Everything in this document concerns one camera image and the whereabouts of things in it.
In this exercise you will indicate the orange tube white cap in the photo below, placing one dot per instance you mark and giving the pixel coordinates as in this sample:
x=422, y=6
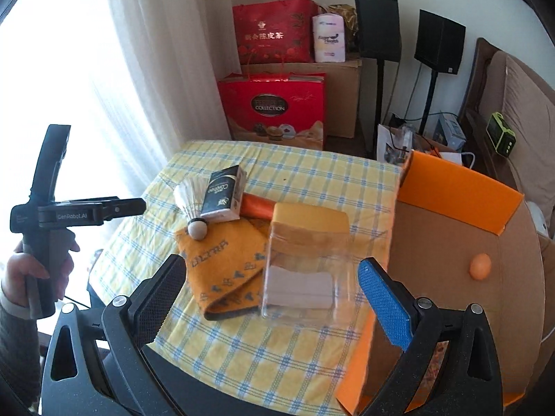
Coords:
x=257, y=207

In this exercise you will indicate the black speaker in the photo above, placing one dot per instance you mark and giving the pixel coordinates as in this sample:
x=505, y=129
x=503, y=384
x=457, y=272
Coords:
x=440, y=43
x=379, y=29

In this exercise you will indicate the person's left hand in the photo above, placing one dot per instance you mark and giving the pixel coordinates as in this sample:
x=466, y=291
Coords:
x=21, y=264

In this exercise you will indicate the clear jar with gold lid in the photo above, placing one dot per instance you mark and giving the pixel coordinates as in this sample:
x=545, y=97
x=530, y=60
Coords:
x=309, y=279

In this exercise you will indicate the blue white small box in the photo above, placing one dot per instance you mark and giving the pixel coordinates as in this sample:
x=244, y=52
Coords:
x=449, y=133

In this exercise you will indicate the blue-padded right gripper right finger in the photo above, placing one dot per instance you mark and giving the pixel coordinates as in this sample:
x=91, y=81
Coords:
x=469, y=378

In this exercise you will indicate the orange cardboard box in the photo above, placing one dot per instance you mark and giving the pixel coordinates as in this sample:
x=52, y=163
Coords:
x=444, y=215

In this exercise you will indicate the dark sleeve left forearm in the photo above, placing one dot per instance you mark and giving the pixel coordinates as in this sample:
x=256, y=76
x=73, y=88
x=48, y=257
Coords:
x=20, y=352

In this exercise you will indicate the orange patterned towel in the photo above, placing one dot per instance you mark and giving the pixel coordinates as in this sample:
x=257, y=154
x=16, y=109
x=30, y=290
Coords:
x=225, y=270

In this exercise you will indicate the orange ping pong ball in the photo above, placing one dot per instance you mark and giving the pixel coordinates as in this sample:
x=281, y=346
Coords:
x=480, y=267

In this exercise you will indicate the green alarm clock radio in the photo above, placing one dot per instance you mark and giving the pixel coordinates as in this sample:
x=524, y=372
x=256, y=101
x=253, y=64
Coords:
x=501, y=136

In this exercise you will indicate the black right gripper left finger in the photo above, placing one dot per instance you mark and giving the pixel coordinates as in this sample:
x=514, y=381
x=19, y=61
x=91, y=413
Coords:
x=95, y=364

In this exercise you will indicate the white sheer curtain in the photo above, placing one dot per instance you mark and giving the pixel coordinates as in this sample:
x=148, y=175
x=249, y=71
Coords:
x=134, y=79

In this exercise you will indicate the pink white tissue pack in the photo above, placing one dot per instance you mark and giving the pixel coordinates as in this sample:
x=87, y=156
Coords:
x=328, y=38

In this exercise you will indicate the brown sofa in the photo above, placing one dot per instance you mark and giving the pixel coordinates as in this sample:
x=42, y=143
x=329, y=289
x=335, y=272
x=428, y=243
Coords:
x=500, y=82

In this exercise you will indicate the white printed shopping bag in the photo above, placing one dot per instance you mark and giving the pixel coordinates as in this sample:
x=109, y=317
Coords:
x=394, y=145

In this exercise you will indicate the black and white carton box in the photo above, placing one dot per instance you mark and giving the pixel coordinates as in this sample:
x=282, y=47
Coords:
x=224, y=194

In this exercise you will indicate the left black speaker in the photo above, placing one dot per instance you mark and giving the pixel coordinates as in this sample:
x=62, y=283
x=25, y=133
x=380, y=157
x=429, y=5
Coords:
x=379, y=29

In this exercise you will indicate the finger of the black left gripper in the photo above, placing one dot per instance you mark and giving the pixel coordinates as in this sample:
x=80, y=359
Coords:
x=113, y=208

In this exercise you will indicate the red tea gift bag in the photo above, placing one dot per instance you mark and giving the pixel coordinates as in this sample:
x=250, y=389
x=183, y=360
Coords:
x=275, y=31

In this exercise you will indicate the brown cardboard carton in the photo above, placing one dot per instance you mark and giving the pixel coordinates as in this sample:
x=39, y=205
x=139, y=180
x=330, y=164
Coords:
x=342, y=90

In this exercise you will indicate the red collection gift box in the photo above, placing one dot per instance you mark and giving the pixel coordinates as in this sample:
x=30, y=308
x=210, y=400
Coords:
x=287, y=109

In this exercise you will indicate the right black speaker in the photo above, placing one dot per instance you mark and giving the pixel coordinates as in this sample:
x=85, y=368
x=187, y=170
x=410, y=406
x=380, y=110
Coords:
x=440, y=43

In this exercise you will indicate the white feather shuttlecock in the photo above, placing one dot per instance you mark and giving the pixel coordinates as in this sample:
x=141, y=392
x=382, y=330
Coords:
x=189, y=198

